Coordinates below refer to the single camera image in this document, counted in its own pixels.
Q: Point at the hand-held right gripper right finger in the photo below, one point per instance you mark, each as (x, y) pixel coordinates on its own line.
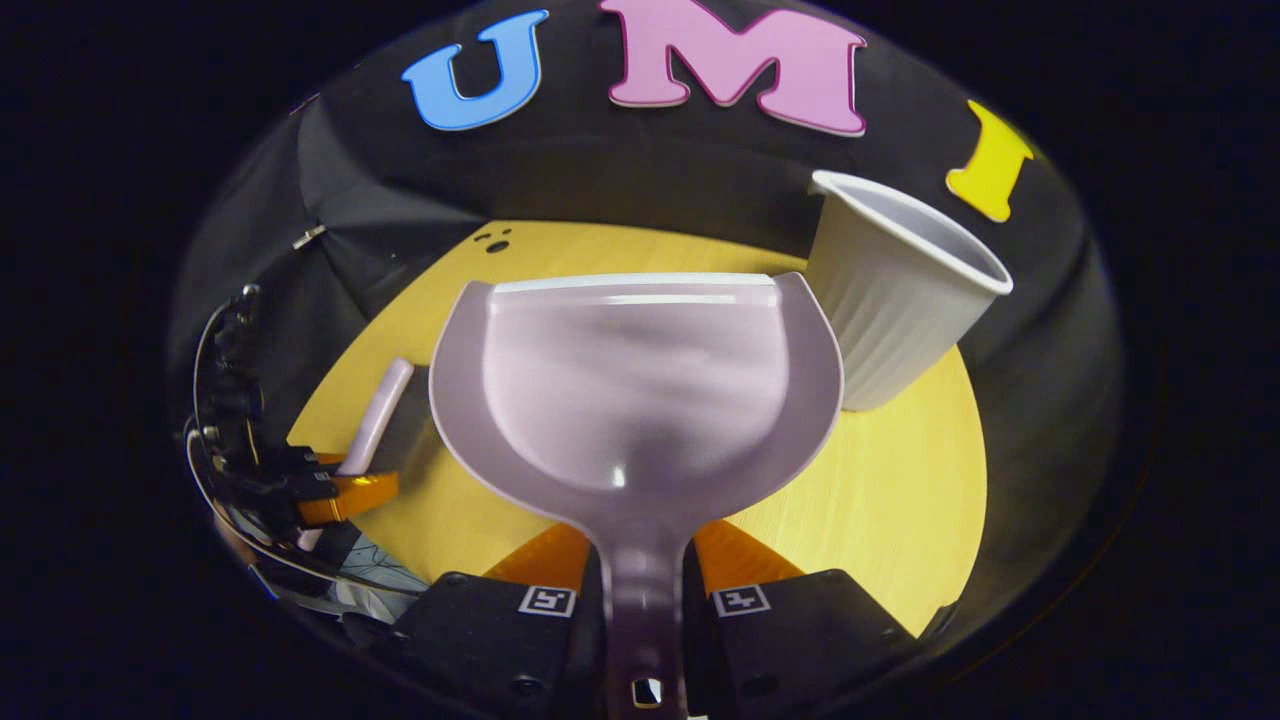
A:
(800, 640)

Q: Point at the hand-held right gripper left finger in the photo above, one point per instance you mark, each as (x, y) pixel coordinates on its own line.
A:
(480, 640)

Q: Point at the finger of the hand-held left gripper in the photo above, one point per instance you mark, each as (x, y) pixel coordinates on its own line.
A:
(355, 495)

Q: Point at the small pink broom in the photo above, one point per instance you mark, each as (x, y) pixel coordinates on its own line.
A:
(385, 405)

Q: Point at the pale pink dustpan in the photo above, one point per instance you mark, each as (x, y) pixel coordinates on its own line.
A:
(640, 400)

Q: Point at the white ribbed garbage bin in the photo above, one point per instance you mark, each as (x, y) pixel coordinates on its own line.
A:
(890, 300)

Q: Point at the yellow wooden desktop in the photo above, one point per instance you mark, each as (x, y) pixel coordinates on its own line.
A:
(900, 480)

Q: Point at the silver cloth clip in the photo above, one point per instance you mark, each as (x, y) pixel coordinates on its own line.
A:
(308, 237)

